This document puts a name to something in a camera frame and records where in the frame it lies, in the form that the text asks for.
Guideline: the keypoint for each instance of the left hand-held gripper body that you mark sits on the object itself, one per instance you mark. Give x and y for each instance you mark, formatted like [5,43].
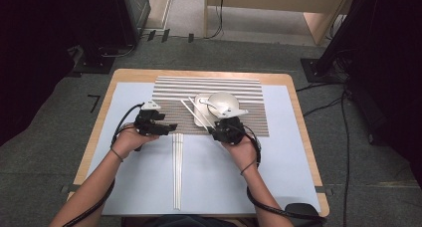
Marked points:
[146,122]

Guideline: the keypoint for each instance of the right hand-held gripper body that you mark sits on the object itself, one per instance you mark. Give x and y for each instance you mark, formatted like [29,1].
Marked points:
[232,132]

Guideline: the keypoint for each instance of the cream rectangular tray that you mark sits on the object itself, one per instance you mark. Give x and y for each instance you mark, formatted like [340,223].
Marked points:
[196,111]

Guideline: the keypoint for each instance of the person's right hand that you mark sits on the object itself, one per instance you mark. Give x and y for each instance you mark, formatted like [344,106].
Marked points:
[242,154]

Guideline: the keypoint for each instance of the person's left hand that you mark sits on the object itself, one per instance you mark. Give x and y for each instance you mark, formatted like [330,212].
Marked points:
[127,142]

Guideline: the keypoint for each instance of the brown striped woven placemat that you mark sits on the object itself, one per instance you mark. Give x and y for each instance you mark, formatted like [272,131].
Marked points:
[172,114]

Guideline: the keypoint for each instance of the white bowl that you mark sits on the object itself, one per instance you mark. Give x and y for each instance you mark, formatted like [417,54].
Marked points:
[225,101]

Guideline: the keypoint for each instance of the white spoon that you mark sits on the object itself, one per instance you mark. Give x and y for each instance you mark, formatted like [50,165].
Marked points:
[207,103]

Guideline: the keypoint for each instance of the black wrist band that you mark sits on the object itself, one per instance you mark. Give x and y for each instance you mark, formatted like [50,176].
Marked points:
[116,155]
[248,167]

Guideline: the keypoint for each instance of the light blue table sheet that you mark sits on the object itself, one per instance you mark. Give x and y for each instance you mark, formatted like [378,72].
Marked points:
[265,174]

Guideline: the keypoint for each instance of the black angled floor tape mark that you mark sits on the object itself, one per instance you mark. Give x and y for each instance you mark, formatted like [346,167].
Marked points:
[95,104]

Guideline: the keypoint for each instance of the black stand base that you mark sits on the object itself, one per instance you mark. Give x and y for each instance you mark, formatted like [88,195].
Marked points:
[93,66]

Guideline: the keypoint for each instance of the black floor tape strip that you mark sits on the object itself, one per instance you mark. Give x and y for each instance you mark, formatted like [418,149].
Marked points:
[191,38]
[151,35]
[165,35]

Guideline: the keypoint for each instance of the person's dark clothing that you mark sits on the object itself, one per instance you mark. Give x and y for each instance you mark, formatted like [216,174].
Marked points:
[185,222]

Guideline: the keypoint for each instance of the dark cabinet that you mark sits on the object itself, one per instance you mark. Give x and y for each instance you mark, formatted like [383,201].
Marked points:
[132,18]

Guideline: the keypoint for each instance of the black metal stand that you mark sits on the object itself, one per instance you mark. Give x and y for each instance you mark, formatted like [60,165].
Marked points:
[318,71]

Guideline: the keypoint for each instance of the black armrest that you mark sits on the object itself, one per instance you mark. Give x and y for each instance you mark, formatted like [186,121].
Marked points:
[308,208]

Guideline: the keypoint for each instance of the dark curtain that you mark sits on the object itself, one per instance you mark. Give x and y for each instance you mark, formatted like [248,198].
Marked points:
[398,71]
[33,54]

